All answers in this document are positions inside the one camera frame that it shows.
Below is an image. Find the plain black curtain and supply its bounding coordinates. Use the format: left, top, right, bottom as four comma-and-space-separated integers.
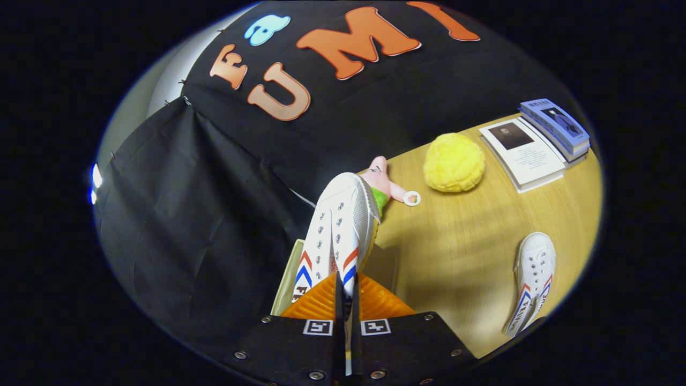
95, 96, 322, 349

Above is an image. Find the yellow round plush toy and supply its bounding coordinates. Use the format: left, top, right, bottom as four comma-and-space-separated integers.
423, 132, 486, 194

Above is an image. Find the blue portrait book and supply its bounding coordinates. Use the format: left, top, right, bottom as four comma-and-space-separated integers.
519, 98, 591, 165

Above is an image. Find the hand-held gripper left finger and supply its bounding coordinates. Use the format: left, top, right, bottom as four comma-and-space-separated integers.
222, 271, 345, 386

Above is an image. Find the white canvas shoe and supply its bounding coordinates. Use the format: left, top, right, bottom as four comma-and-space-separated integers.
292, 172, 382, 376
504, 232, 557, 337

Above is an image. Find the black backdrop cloth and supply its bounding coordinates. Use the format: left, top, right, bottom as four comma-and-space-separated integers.
182, 0, 585, 204

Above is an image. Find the pink starfish plush toy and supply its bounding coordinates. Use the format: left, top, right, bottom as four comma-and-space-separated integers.
358, 155, 422, 218

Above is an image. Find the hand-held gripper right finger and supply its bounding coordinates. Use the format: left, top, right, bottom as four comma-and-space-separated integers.
351, 271, 478, 386

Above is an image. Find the white portrait book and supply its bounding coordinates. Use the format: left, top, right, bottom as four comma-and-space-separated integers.
479, 118, 566, 194

